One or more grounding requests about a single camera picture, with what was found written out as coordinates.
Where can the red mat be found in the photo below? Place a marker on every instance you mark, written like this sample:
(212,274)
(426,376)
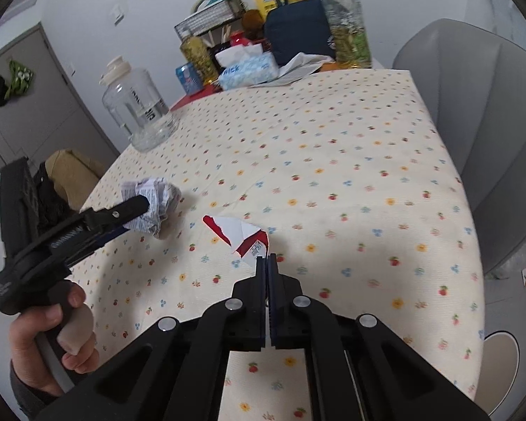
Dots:
(193,98)

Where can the floral tablecloth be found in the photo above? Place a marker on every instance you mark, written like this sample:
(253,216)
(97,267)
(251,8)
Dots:
(355,184)

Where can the navy lunch bag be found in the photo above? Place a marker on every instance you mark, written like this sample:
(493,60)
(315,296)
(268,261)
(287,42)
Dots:
(298,30)

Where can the large clear water jug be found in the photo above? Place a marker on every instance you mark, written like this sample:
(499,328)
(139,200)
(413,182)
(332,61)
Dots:
(136,105)

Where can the grey door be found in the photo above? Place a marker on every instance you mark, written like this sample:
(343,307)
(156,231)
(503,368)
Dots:
(30,118)

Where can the brown plush toy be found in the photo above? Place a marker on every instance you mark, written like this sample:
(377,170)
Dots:
(253,22)

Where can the white crumpled paper sheet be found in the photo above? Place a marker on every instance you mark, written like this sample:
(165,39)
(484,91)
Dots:
(300,68)

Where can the printed paper ball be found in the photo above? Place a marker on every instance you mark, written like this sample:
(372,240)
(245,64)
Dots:
(155,204)

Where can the person's left hand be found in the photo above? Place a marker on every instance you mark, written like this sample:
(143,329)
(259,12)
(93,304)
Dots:
(26,346)

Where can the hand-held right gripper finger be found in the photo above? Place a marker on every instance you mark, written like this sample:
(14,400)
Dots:
(272,285)
(263,285)

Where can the torn red white paper wrapper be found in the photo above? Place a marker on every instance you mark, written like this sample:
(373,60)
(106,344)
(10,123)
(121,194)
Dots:
(243,241)

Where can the grey chair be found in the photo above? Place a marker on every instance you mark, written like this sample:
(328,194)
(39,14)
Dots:
(486,118)

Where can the black cloth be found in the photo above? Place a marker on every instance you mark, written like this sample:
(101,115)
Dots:
(52,201)

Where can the blue drink can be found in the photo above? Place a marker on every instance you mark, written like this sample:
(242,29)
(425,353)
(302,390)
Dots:
(189,79)

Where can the small yellow tea bottle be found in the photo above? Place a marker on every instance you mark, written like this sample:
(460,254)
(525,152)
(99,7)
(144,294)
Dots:
(197,57)

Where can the white round stool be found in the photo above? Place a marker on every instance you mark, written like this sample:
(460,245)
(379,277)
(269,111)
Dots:
(502,364)

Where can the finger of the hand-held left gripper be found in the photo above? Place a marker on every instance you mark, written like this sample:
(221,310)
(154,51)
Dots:
(122,211)
(107,239)

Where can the person's left forearm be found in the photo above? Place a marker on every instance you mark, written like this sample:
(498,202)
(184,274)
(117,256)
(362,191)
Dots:
(30,397)

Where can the red round container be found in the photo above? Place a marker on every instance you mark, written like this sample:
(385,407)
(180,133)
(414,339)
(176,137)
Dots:
(239,40)

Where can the blue white tissue pack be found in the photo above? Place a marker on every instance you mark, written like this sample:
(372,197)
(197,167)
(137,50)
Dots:
(250,70)

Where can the large yellow tea bottle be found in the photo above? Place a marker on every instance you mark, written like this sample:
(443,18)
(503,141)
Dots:
(346,26)

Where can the white wall switch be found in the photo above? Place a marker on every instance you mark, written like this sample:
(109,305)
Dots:
(119,14)

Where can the green patterned hanging cloth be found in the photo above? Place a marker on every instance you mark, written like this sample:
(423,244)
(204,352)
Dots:
(21,76)

